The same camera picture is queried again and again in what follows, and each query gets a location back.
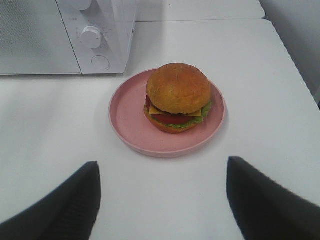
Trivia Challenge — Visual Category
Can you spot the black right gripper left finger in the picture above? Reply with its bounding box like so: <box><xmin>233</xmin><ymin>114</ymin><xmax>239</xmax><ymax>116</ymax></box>
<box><xmin>0</xmin><ymin>161</ymin><xmax>102</xmax><ymax>240</ymax></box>

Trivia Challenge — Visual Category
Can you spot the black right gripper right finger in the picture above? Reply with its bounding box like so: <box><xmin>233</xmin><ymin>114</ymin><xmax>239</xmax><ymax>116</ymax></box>
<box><xmin>226</xmin><ymin>156</ymin><xmax>320</xmax><ymax>240</ymax></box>

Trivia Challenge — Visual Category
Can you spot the pink round plate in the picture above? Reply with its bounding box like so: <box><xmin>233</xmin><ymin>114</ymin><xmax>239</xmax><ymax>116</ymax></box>
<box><xmin>108</xmin><ymin>69</ymin><xmax>227</xmax><ymax>158</ymax></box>

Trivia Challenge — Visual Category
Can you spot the burger with bun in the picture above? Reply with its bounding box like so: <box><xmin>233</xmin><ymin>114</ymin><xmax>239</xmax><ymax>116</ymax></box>
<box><xmin>143</xmin><ymin>63</ymin><xmax>212</xmax><ymax>134</ymax></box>

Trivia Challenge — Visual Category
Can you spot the round door release button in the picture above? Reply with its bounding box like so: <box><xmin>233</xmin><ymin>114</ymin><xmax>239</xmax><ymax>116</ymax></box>
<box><xmin>91</xmin><ymin>55</ymin><xmax>110</xmax><ymax>70</ymax></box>

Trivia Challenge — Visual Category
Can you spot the white timer knob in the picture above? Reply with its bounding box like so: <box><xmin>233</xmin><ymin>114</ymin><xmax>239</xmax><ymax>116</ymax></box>
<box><xmin>80</xmin><ymin>25</ymin><xmax>103</xmax><ymax>49</ymax></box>

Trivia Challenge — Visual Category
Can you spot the white microwave door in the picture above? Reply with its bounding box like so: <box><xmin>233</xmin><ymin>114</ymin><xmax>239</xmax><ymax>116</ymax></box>
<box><xmin>0</xmin><ymin>0</ymin><xmax>81</xmax><ymax>75</ymax></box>

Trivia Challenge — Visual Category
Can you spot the white microwave oven body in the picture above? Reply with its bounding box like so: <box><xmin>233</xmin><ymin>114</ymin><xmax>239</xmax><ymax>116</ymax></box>
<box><xmin>0</xmin><ymin>0</ymin><xmax>137</xmax><ymax>75</ymax></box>

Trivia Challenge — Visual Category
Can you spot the upper white power knob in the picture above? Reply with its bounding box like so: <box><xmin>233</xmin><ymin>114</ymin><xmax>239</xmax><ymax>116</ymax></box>
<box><xmin>69</xmin><ymin>0</ymin><xmax>92</xmax><ymax>11</ymax></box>

